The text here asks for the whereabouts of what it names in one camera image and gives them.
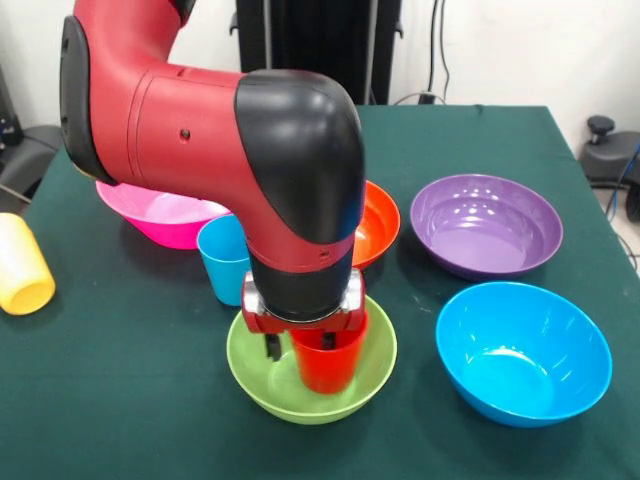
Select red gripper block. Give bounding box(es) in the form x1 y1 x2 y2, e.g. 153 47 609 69
241 287 370 364

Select red cup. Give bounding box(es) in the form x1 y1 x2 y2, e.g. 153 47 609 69
290 312 370 395

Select green bowl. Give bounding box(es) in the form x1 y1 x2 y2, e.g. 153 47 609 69
226 294 399 426

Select yellow cup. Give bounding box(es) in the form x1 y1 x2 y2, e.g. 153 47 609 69
0 212 57 317

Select blue cup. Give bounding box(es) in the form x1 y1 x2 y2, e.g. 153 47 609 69
196 214 254 307

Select orange bowl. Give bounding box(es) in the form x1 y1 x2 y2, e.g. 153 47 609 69
352 179 402 270

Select large magenta bowl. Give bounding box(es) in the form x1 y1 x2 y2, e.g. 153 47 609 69
95 179 234 251

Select purple bowl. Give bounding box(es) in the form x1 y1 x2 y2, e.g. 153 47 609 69
409 173 565 281

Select blue bowl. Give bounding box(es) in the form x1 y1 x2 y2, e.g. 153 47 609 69
435 281 614 429

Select dark green table cloth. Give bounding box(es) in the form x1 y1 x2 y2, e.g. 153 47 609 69
0 102 640 480

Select black chair base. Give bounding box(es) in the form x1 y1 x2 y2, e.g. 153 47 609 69
578 115 640 189
0 64 66 201

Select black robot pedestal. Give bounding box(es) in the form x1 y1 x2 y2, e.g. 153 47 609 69
229 0 404 106

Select black wall cable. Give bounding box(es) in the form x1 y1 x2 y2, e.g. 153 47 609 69
428 0 451 104

